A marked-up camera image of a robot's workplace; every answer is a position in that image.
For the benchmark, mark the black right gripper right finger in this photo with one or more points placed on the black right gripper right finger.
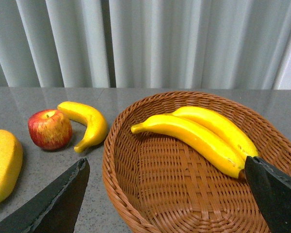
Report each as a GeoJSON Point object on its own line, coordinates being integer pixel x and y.
{"type": "Point", "coordinates": [271, 189]}

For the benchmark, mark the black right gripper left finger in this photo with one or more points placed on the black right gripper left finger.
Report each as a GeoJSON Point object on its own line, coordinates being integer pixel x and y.
{"type": "Point", "coordinates": [56, 208]}

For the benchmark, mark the large yellow banana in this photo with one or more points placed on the large yellow banana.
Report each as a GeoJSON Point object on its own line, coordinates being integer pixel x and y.
{"type": "Point", "coordinates": [11, 158]}

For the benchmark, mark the red yellow apple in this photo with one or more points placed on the red yellow apple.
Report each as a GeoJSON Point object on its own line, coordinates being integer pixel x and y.
{"type": "Point", "coordinates": [50, 129]}

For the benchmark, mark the front yellow banana in basket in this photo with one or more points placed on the front yellow banana in basket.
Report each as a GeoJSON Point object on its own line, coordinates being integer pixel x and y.
{"type": "Point", "coordinates": [214, 149]}

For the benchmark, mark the yellow banana in basket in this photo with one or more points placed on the yellow banana in basket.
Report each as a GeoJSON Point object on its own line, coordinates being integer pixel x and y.
{"type": "Point", "coordinates": [214, 149]}
{"type": "Point", "coordinates": [221, 126]}

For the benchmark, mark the rear yellow banana in basket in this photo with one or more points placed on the rear yellow banana in basket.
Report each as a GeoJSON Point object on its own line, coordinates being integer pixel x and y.
{"type": "Point", "coordinates": [221, 126]}

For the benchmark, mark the curved yellow banana far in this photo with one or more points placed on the curved yellow banana far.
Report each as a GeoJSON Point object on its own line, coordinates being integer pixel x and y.
{"type": "Point", "coordinates": [95, 122]}

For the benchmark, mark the brown wicker basket right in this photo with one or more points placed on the brown wicker basket right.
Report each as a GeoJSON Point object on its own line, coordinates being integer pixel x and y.
{"type": "Point", "coordinates": [159, 184]}

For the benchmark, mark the white pleated curtain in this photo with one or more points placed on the white pleated curtain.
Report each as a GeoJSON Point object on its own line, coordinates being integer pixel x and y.
{"type": "Point", "coordinates": [213, 44]}

